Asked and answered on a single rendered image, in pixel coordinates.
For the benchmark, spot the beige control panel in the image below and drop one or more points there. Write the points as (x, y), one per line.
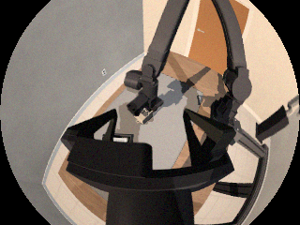
(145, 115)

